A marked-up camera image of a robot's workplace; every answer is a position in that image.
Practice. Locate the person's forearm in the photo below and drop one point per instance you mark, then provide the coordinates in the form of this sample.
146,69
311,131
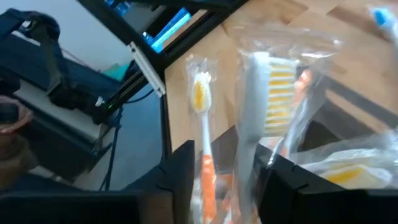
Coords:
14,158

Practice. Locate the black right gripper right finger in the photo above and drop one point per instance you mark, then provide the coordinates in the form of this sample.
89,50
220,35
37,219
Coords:
311,205

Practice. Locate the person's hand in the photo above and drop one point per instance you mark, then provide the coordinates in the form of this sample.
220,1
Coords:
14,115

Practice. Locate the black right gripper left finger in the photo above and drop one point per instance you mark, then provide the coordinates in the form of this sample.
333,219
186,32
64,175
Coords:
155,202

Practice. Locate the white toothbrush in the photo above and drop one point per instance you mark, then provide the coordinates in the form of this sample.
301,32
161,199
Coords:
255,102

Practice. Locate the silver metal bracket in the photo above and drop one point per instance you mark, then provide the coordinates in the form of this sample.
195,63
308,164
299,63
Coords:
146,68

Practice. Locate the blue wrapped toothbrush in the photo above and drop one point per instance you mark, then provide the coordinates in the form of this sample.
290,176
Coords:
384,18

